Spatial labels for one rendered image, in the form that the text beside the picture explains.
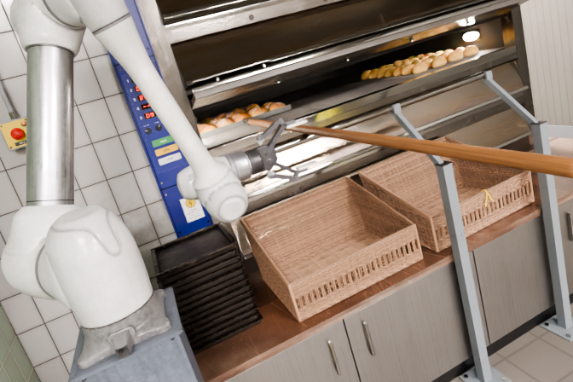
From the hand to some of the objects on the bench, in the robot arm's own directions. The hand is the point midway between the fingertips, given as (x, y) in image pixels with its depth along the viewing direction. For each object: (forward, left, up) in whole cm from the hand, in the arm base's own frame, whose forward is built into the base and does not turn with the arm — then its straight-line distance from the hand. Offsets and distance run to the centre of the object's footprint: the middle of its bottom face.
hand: (307, 142), depth 131 cm
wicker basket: (+70, +31, -61) cm, 97 cm away
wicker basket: (+8, +30, -61) cm, 68 cm away
